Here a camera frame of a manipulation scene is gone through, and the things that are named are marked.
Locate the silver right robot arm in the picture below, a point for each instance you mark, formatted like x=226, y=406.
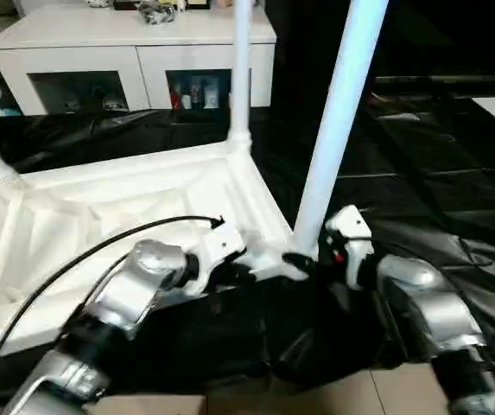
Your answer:
x=428, y=311

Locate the white cabinet with glass doors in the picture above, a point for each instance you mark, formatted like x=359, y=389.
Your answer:
x=74, y=43

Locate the tall clear bottle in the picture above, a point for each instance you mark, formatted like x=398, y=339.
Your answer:
x=197, y=90

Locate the white plastic table top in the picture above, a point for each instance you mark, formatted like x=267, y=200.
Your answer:
x=100, y=207

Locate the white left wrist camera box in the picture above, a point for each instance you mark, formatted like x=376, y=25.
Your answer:
x=217, y=255

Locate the black plastic mat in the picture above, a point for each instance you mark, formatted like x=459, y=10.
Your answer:
x=437, y=199

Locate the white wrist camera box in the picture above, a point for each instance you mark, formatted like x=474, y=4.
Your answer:
x=217, y=255
x=351, y=238

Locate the red bottle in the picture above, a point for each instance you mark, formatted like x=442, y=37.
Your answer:
x=176, y=99

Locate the small dark grey bundle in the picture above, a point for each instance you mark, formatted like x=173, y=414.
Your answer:
x=156, y=11

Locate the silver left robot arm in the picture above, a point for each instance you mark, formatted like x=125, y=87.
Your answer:
x=117, y=303

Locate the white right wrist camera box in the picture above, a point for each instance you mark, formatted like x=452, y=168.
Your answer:
x=351, y=238

